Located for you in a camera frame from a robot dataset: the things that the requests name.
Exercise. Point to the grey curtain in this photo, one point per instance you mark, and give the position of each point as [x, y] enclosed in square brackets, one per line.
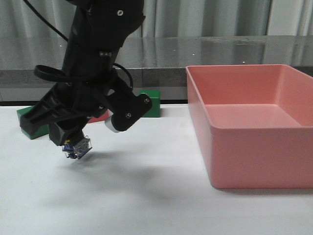
[171, 18]

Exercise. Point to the yellow push button switch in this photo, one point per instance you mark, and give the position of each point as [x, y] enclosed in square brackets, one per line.
[77, 150]

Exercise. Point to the green wooden cube right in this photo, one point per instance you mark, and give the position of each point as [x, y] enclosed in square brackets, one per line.
[154, 95]

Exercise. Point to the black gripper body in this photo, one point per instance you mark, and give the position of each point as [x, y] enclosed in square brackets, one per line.
[79, 92]

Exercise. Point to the pink wooden cube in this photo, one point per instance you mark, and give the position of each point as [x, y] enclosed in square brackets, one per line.
[103, 117]

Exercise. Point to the green wooden cube left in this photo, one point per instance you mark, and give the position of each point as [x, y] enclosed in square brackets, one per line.
[31, 132]

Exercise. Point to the pink plastic bin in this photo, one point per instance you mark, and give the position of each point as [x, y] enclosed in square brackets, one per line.
[254, 124]

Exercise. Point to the green wooden cube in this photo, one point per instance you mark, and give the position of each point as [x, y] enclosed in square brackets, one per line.
[31, 132]
[154, 95]

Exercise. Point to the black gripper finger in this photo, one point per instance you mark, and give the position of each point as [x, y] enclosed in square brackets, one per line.
[65, 132]

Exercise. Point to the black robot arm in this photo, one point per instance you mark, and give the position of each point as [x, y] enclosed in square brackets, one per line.
[99, 30]

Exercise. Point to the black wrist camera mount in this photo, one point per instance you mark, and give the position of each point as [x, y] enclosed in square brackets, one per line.
[126, 110]

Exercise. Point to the grey granite counter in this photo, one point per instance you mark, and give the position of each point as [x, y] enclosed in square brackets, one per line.
[154, 63]

